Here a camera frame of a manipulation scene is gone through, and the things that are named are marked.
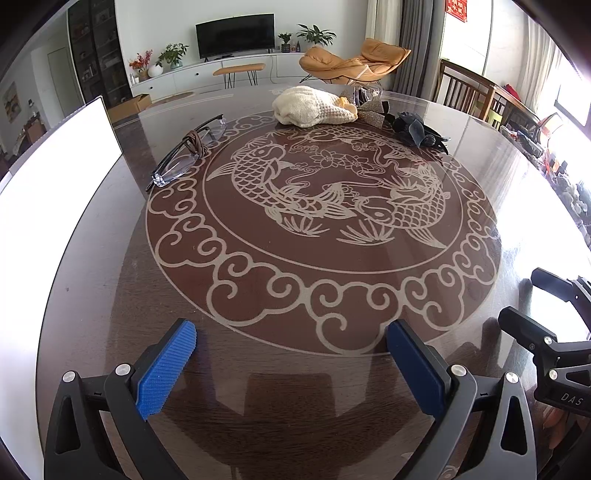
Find wooden bench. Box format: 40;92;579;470
212;62;267;90

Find orange lounge chair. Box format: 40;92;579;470
300;38;412;85

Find brown cardboard box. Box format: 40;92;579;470
107;94;152;123

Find white cardboard box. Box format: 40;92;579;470
1;98;122;479

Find red wall decoration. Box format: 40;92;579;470
445;0;468;23

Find black hair clip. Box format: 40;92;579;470
392;112;449;154

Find green potted plant left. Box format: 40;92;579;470
156;42;188;70

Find eyeglasses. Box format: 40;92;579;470
145;114;226;193

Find grey curtain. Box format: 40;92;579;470
393;0;445;100

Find black television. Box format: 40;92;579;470
195;13;276;60

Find white tv cabinet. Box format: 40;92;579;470
131;52;307;101

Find red flower vase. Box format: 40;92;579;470
128;50;152;82

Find wooden dining chair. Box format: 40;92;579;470
433;59;540;130

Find green potted plant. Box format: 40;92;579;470
156;42;188;70
297;24;337;47

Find clear glass ornament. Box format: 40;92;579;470
352;85;383;110

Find right hand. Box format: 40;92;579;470
543;406;569;443

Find green potted plant right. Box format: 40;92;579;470
297;24;337;47

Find cream knitted cloth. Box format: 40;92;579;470
273;86;358;128

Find dark display cabinet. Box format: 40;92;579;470
67;0;131;109

